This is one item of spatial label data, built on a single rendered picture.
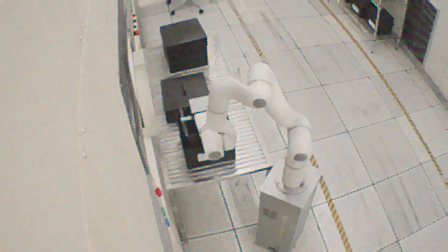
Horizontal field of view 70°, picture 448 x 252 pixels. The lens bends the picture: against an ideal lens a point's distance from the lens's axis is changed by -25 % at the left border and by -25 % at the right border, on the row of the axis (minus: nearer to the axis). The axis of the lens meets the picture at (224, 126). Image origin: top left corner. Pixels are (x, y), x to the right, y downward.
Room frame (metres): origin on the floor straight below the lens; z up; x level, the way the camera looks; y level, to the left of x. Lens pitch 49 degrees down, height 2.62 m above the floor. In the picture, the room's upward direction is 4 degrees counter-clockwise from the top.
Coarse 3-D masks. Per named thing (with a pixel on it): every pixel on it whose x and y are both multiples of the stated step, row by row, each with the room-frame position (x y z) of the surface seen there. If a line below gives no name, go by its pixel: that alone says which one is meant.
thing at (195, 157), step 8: (184, 136) 1.57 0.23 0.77; (184, 144) 1.51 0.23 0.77; (184, 152) 1.34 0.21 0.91; (192, 152) 1.35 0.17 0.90; (200, 152) 1.35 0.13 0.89; (224, 152) 1.38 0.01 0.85; (232, 152) 1.38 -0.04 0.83; (192, 160) 1.35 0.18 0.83; (200, 160) 1.35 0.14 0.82; (208, 160) 1.36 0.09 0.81; (216, 160) 1.37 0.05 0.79; (224, 160) 1.38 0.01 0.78; (232, 160) 1.38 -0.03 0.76
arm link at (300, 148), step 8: (296, 128) 1.23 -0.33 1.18; (304, 128) 1.22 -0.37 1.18; (288, 136) 1.21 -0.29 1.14; (296, 136) 1.18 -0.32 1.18; (304, 136) 1.17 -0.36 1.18; (288, 144) 1.17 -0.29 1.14; (296, 144) 1.14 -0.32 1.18; (304, 144) 1.13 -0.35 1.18; (288, 152) 1.14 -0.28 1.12; (296, 152) 1.11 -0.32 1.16; (304, 152) 1.10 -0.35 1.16; (288, 160) 1.18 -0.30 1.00; (296, 160) 1.10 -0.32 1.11; (304, 160) 1.10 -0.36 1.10; (296, 168) 1.16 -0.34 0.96
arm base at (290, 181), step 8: (288, 168) 1.18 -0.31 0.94; (304, 168) 1.18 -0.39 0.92; (280, 176) 1.24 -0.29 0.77; (288, 176) 1.17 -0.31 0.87; (296, 176) 1.16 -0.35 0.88; (304, 176) 1.23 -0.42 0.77; (280, 184) 1.19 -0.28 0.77; (288, 184) 1.17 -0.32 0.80; (296, 184) 1.16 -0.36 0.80; (304, 184) 1.17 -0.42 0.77; (288, 192) 1.13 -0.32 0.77; (296, 192) 1.13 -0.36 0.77
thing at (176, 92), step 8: (200, 72) 2.01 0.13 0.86; (168, 80) 1.96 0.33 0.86; (176, 80) 1.95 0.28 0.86; (184, 80) 1.95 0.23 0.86; (192, 80) 1.94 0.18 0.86; (200, 80) 1.94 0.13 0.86; (168, 88) 1.89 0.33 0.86; (176, 88) 1.88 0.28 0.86; (184, 88) 1.84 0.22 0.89; (192, 88) 1.87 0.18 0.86; (200, 88) 1.86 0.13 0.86; (168, 96) 1.81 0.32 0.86; (176, 96) 1.81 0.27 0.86; (184, 96) 1.80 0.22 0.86; (192, 96) 1.80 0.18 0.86; (200, 96) 1.79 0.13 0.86; (168, 104) 1.75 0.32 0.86; (176, 104) 1.74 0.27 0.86; (184, 104) 1.74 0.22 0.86; (168, 112) 1.69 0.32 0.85; (176, 112) 1.70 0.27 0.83; (168, 120) 1.69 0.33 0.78; (176, 120) 1.70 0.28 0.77
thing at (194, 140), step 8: (208, 96) 1.56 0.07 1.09; (192, 104) 1.51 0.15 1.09; (200, 104) 1.51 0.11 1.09; (184, 112) 1.58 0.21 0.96; (192, 112) 1.45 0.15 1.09; (200, 112) 1.49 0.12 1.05; (184, 120) 1.48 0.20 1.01; (184, 128) 1.44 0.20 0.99; (192, 136) 1.39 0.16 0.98; (192, 144) 1.39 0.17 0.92; (200, 144) 1.39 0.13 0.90
